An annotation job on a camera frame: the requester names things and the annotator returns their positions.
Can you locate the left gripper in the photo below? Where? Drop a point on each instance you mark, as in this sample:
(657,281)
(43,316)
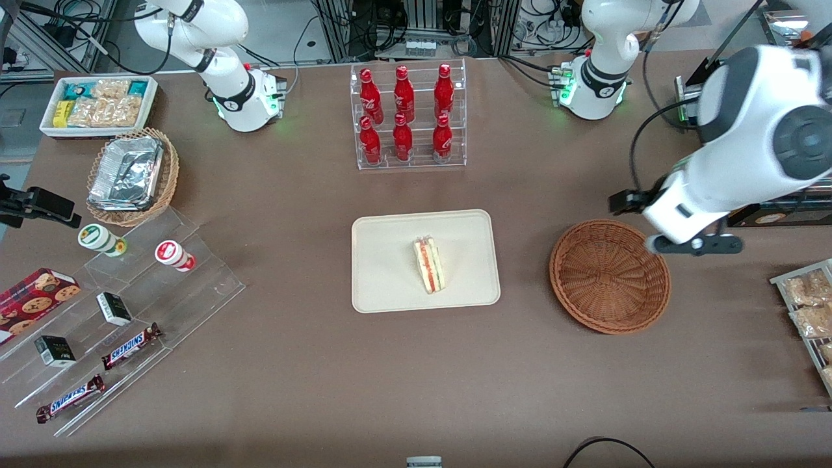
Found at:
(629,201)

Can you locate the triangular sandwich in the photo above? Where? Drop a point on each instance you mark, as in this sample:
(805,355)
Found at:
(429,266)

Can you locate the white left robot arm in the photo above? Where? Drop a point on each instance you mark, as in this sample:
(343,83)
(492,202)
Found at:
(780,84)

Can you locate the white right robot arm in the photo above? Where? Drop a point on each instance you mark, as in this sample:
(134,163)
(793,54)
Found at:
(240,97)

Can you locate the round brown wicker basket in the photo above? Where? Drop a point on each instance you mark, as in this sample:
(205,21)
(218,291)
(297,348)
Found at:
(604,279)

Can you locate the beige plastic tray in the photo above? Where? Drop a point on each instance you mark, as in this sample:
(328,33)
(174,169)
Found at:
(383,260)

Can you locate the light wicker basket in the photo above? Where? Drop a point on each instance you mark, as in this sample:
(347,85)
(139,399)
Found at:
(167,188)

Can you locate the grey metal box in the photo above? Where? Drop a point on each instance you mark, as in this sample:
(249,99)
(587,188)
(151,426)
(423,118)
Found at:
(686,97)

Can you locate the black food warmer machine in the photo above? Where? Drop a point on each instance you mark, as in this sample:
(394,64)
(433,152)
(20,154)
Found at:
(780,218)

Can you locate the clear bag of fried snacks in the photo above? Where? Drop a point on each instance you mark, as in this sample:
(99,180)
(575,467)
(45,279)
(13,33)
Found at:
(812,322)
(827,377)
(809,289)
(826,352)

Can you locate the red cola bottle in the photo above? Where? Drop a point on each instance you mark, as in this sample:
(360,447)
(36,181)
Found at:
(370,143)
(442,140)
(403,94)
(370,97)
(444,91)
(403,142)

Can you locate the clear acrylic bottle rack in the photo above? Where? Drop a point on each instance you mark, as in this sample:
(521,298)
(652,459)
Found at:
(424,164)

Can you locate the orange fried food piece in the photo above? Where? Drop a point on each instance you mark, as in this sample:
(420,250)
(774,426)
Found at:
(805,36)

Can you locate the white power strip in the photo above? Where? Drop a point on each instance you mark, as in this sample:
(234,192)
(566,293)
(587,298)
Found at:
(421,49)

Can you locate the small grey object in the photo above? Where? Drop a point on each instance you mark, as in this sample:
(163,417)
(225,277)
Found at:
(424,463)

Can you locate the clear acrylic stepped display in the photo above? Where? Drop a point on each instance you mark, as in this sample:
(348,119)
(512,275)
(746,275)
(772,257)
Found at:
(195,292)

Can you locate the red lid cup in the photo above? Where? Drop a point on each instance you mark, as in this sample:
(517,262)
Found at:
(170,252)

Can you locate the aluminium foil container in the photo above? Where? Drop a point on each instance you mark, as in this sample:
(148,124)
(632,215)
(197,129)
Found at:
(127,172)

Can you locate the teal snack packet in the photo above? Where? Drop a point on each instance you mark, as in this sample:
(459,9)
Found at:
(77,91)
(138,88)

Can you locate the clear bag of crackers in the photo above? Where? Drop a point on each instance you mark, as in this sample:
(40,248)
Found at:
(88,112)
(110,89)
(123,112)

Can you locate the Snickers chocolate bar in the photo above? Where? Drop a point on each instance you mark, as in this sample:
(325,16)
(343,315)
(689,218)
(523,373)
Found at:
(130,346)
(70,398)

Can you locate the small black box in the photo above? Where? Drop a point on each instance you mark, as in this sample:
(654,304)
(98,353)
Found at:
(55,351)
(114,309)

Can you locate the white rectangular snack bin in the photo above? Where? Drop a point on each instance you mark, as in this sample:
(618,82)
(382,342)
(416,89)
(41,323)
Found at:
(97,132)

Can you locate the green lid cup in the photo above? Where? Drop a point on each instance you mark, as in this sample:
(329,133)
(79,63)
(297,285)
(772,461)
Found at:
(94,236)

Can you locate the yellow snack packet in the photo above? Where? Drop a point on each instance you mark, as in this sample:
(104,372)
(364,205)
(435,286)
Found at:
(62,114)

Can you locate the red tartan cookie box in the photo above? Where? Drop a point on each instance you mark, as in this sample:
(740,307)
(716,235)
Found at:
(32,302)

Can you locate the aluminium frame rack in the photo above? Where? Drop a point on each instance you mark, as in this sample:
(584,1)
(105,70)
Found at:
(338,32)

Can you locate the black device on mount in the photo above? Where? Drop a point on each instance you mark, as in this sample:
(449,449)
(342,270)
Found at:
(49,205)

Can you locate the aluminium frame shelf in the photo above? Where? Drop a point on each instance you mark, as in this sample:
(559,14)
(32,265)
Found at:
(39,39)

